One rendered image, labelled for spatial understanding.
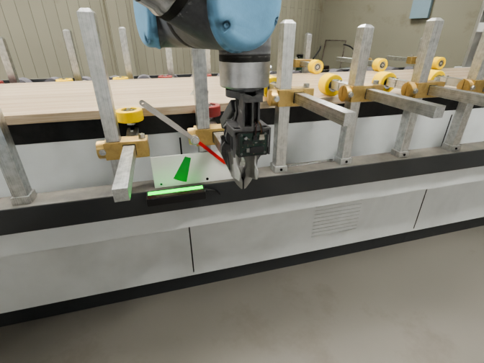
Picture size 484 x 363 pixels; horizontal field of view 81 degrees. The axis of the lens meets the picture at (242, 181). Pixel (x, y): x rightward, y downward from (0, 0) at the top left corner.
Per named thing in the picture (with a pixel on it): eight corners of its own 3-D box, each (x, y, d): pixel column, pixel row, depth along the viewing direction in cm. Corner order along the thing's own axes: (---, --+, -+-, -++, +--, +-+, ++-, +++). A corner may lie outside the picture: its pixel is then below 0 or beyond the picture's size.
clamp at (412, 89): (442, 96, 99) (447, 81, 97) (410, 99, 96) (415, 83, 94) (428, 93, 105) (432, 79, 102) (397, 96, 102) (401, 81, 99)
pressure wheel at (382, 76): (395, 68, 113) (377, 80, 114) (399, 86, 118) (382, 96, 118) (384, 67, 119) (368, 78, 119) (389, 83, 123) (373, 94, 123)
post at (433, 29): (405, 160, 110) (445, 17, 88) (397, 161, 109) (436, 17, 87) (397, 157, 113) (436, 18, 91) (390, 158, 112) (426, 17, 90)
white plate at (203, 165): (238, 178, 92) (238, 149, 87) (155, 189, 86) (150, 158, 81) (238, 177, 93) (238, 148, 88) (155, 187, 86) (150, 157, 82)
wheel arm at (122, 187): (132, 204, 58) (128, 185, 56) (114, 206, 57) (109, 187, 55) (140, 138, 95) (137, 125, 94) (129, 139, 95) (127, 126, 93)
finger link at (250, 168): (248, 198, 59) (249, 155, 54) (241, 185, 64) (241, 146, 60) (263, 196, 59) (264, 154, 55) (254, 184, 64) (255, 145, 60)
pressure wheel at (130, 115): (153, 141, 95) (147, 106, 90) (135, 148, 89) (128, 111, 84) (135, 137, 99) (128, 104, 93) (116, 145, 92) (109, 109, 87)
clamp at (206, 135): (234, 143, 87) (234, 127, 84) (189, 147, 83) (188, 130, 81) (230, 137, 91) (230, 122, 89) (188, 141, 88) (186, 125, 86)
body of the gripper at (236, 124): (232, 161, 52) (230, 93, 47) (222, 146, 60) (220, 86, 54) (271, 157, 54) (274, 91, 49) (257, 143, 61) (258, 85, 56)
